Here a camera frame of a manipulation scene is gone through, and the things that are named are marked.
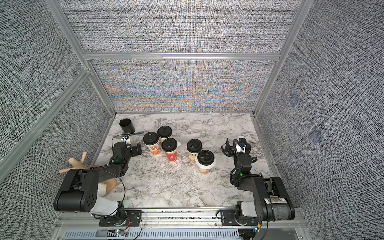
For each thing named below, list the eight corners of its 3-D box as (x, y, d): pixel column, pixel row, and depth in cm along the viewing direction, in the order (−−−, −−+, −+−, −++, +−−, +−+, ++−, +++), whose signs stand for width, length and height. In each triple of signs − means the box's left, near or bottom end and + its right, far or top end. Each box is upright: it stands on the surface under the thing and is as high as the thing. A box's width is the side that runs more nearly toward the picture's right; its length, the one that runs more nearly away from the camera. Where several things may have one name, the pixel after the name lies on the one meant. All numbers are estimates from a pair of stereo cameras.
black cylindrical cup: (122, 134, 110) (117, 126, 103) (125, 125, 114) (121, 118, 108) (133, 134, 110) (130, 126, 103) (136, 125, 114) (132, 118, 108)
